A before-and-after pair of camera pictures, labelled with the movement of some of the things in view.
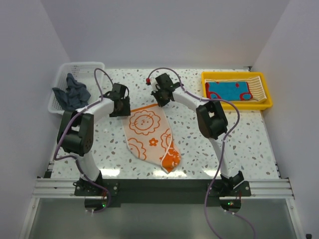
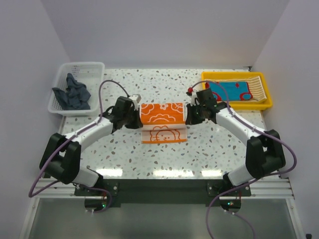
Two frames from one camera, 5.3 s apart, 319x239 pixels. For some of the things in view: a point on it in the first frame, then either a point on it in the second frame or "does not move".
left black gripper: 125,112 → 137,123
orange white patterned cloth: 149,137 → 163,123
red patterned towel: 228,90 does not move
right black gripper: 161,103 → 191,120
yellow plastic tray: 242,105 does not move
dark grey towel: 75,97 does not move
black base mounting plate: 165,191 does not move
